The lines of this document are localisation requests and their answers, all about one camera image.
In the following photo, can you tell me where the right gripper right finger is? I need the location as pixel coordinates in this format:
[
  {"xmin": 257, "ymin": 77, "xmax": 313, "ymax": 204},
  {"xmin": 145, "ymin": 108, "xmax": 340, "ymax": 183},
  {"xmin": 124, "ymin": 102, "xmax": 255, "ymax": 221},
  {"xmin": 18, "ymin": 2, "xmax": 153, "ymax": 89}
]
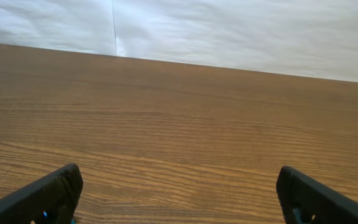
[{"xmin": 275, "ymin": 166, "xmax": 358, "ymax": 224}]

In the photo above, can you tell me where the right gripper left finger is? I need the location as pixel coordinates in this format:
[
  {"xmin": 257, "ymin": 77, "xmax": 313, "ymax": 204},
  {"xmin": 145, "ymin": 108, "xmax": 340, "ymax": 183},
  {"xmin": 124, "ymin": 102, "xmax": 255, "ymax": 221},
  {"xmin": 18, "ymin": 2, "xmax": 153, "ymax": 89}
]
[{"xmin": 0, "ymin": 163, "xmax": 84, "ymax": 224}]

